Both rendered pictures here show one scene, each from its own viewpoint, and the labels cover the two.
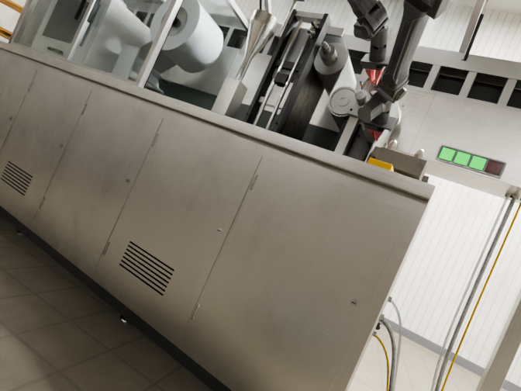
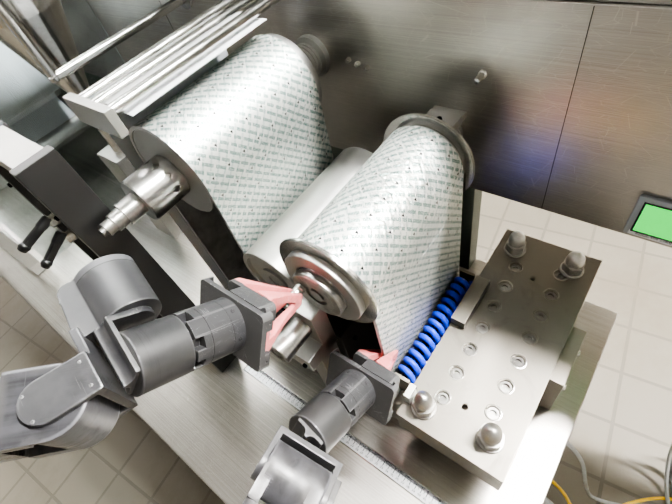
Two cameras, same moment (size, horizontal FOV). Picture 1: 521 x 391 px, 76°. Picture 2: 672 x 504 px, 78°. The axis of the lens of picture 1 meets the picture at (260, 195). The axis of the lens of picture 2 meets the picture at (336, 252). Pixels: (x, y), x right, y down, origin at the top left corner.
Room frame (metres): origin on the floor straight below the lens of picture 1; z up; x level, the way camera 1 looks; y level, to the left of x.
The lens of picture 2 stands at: (1.01, -0.40, 1.66)
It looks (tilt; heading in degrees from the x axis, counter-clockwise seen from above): 50 degrees down; 24
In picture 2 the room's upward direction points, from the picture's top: 18 degrees counter-clockwise
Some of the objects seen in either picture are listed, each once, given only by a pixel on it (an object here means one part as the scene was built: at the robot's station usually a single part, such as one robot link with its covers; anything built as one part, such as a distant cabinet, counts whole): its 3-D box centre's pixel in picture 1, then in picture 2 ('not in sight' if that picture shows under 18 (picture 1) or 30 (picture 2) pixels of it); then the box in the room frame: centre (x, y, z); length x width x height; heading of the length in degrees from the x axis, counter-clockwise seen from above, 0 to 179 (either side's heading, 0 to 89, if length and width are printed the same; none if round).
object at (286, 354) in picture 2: (360, 95); (281, 347); (1.22, -0.19, 1.18); 0.04 x 0.02 x 0.04; 64
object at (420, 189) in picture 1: (174, 117); (121, 219); (1.72, 0.57, 0.88); 2.52 x 0.66 x 0.04; 64
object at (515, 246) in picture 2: not in sight; (516, 241); (1.51, -0.51, 1.05); 0.04 x 0.04 x 0.04
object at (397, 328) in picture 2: (382, 138); (423, 291); (1.36, -0.36, 1.11); 0.23 x 0.01 x 0.18; 154
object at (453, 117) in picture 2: not in sight; (441, 120); (1.54, -0.39, 1.28); 0.06 x 0.05 x 0.02; 154
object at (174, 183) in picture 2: (328, 55); (156, 187); (1.36, -0.02, 1.33); 0.06 x 0.06 x 0.06; 64
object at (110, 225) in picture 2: (325, 46); (120, 217); (1.31, 0.01, 1.33); 0.06 x 0.03 x 0.03; 154
